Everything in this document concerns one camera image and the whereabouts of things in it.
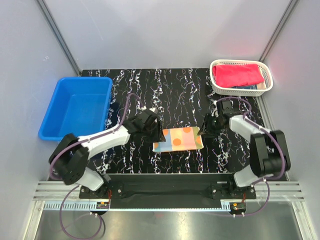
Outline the teal beige Doraemon towel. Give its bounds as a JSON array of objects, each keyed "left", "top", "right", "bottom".
[{"left": 233, "top": 82, "right": 267, "bottom": 90}]

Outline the right aluminium frame post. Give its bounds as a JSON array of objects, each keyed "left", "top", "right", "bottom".
[{"left": 258, "top": 0, "right": 300, "bottom": 63}]

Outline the orange patterned towel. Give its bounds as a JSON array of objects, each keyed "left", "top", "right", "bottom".
[{"left": 153, "top": 126, "right": 204, "bottom": 153}]

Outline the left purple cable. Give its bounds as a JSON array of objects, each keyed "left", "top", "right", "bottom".
[{"left": 48, "top": 92, "right": 146, "bottom": 238}]

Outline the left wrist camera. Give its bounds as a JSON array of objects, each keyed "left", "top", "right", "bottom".
[{"left": 141, "top": 107, "right": 158, "bottom": 115}]

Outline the aluminium rail profile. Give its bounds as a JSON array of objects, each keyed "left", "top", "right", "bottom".
[{"left": 32, "top": 181, "right": 305, "bottom": 202}]

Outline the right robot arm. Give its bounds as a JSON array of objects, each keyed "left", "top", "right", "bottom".
[{"left": 198, "top": 97, "right": 291, "bottom": 199}]

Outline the blue plastic bin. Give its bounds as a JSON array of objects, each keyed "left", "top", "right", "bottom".
[{"left": 38, "top": 76, "right": 113, "bottom": 142}]

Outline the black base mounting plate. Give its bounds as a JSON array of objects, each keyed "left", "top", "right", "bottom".
[{"left": 79, "top": 173, "right": 257, "bottom": 205}]

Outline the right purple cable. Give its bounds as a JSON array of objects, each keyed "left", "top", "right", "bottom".
[{"left": 214, "top": 96, "right": 288, "bottom": 217}]

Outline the aluminium frame post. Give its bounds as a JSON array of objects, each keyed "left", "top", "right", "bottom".
[
  {"left": 258, "top": 0, "right": 300, "bottom": 63},
  {"left": 35, "top": 0, "right": 82, "bottom": 76}
]

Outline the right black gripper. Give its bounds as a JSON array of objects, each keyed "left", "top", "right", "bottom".
[{"left": 197, "top": 113, "right": 225, "bottom": 139}]

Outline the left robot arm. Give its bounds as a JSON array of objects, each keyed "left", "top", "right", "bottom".
[{"left": 48, "top": 107, "right": 166, "bottom": 198}]

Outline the white perforated basket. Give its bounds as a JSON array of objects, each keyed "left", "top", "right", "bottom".
[{"left": 209, "top": 59, "right": 274, "bottom": 97}]

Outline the pink towel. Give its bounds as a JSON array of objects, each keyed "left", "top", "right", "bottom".
[{"left": 212, "top": 64, "right": 265, "bottom": 88}]

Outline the purple cable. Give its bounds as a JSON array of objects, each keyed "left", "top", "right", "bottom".
[
  {"left": 214, "top": 96, "right": 288, "bottom": 217},
  {"left": 48, "top": 92, "right": 146, "bottom": 238}
]

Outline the white cable duct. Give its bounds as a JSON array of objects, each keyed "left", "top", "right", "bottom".
[{"left": 44, "top": 200, "right": 231, "bottom": 212}]

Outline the left aluminium frame post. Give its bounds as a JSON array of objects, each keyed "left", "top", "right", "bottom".
[{"left": 35, "top": 0, "right": 82, "bottom": 76}]

